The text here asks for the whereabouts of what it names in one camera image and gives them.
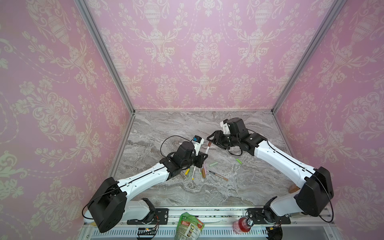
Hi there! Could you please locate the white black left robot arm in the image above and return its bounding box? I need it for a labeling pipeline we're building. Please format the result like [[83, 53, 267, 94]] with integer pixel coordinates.
[[82, 141, 208, 233]]

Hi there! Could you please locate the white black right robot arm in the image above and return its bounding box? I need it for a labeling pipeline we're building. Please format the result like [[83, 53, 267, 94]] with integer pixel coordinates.
[[207, 131, 334, 224]]

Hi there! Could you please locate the white pen yellow tip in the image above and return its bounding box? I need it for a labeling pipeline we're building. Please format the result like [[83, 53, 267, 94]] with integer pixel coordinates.
[[192, 167, 197, 180]]

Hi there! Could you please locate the green snack bag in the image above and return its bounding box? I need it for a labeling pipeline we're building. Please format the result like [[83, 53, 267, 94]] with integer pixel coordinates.
[[175, 212, 205, 240]]

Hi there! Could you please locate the red emergency stop button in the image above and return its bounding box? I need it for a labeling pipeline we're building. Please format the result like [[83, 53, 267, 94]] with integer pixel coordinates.
[[233, 217, 254, 235]]

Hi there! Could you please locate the amber jar black lid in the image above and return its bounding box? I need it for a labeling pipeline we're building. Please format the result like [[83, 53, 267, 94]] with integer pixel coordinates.
[[289, 185, 301, 194]]

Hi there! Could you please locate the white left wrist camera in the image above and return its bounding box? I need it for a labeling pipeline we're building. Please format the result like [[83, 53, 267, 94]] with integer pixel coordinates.
[[192, 136, 204, 156]]

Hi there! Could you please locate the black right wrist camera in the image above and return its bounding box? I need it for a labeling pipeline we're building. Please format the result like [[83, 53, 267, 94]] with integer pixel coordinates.
[[220, 118, 249, 139]]

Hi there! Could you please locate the black left camera cable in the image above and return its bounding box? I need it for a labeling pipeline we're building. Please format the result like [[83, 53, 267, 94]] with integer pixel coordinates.
[[159, 135, 194, 158]]

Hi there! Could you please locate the aluminium front rail frame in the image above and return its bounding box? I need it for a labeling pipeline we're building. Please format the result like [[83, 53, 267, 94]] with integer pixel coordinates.
[[78, 206, 343, 240]]

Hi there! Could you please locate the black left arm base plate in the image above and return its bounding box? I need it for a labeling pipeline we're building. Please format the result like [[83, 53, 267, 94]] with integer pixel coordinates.
[[127, 208, 169, 225]]

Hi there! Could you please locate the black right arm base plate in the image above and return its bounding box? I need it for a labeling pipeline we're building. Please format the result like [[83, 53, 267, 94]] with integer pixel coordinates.
[[246, 208, 291, 225]]

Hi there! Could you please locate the aluminium right corner post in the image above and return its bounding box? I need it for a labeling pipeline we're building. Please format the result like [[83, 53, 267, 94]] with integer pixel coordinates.
[[271, 0, 347, 116]]

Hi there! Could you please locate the aluminium corner post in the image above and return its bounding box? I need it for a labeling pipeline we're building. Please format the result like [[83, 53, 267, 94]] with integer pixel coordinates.
[[271, 0, 347, 116], [74, 0, 135, 116]]

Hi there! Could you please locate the aluminium left corner post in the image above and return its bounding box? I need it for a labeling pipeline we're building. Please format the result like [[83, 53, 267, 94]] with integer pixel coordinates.
[[74, 0, 135, 116]]

